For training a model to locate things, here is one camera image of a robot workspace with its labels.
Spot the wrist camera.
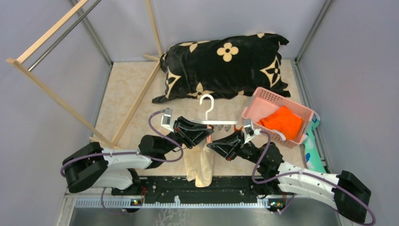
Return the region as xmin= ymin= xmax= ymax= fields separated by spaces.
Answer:
xmin=243 ymin=119 xmax=261 ymax=144
xmin=161 ymin=108 xmax=175 ymax=131

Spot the black floral pillow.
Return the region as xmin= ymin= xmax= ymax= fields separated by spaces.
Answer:
xmin=152 ymin=33 xmax=291 ymax=104

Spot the pink plastic basket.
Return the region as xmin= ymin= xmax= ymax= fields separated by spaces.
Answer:
xmin=242 ymin=87 xmax=315 ymax=148

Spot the metal rack rod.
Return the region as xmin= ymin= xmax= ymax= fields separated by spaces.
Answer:
xmin=28 ymin=0 xmax=101 ymax=72

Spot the orange underwear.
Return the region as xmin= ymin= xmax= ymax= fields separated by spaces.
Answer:
xmin=257 ymin=106 xmax=303 ymax=140

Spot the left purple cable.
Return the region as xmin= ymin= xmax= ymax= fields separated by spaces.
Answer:
xmin=60 ymin=110 xmax=184 ymax=216

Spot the orange clothespin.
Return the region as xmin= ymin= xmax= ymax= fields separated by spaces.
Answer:
xmin=233 ymin=125 xmax=244 ymax=132

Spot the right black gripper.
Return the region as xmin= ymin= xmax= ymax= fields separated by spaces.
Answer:
xmin=207 ymin=129 xmax=263 ymax=166

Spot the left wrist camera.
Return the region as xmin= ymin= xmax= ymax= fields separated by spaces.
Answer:
xmin=161 ymin=108 xmax=175 ymax=131

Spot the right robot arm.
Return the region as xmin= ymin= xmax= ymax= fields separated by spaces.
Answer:
xmin=207 ymin=129 xmax=376 ymax=226

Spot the white clip hanger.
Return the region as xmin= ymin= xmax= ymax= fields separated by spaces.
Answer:
xmin=189 ymin=94 xmax=238 ymax=131

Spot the cream boxer underwear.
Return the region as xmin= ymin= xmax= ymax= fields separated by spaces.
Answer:
xmin=183 ymin=142 xmax=215 ymax=188

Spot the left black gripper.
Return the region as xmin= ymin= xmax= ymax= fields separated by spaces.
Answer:
xmin=160 ymin=116 xmax=214 ymax=155

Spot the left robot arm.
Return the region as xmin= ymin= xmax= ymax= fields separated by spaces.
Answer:
xmin=60 ymin=116 xmax=214 ymax=195

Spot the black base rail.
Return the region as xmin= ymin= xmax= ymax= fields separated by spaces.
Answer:
xmin=77 ymin=173 xmax=345 ymax=211

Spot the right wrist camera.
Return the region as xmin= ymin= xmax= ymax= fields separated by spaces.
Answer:
xmin=243 ymin=119 xmax=261 ymax=144

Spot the wooden drying rack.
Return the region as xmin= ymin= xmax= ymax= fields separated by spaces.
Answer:
xmin=0 ymin=0 xmax=155 ymax=151

